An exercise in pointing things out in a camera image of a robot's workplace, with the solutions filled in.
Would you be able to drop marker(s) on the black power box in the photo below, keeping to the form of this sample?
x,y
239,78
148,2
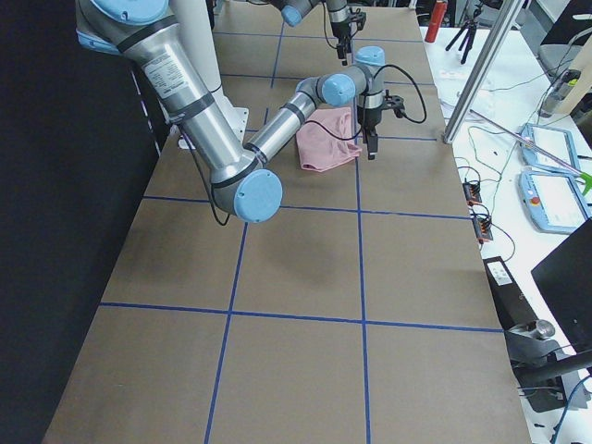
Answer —
x,y
513,309

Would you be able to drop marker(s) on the upper blue teach pendant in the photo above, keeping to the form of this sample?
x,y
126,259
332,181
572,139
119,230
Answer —
x,y
558,142

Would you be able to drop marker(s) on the black monitor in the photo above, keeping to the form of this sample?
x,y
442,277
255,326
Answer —
x,y
563,279

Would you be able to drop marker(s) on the red cylinder bottle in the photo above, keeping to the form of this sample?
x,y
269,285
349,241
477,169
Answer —
x,y
436,18

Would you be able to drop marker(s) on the grabber reach tool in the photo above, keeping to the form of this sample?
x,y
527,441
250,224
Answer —
x,y
585,177

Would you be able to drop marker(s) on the blue teach pendant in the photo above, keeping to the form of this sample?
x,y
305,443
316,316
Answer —
x,y
558,142
553,201

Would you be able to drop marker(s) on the pink Snoopy t-shirt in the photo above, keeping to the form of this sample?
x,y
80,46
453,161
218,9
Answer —
x,y
325,141

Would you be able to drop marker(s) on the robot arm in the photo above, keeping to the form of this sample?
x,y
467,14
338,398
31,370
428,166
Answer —
x,y
171,41
294,11

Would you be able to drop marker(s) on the aluminium frame post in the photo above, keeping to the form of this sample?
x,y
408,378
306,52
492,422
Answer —
x,y
495,39

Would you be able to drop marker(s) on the orange black connector block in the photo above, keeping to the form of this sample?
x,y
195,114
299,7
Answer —
x,y
471,190

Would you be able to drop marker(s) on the black tripod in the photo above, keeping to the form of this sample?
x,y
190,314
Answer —
x,y
468,33

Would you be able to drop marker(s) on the lower blue teach pendant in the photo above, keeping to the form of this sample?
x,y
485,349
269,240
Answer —
x,y
553,201

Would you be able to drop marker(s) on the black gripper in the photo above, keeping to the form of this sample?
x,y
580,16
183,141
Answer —
x,y
370,118
341,31

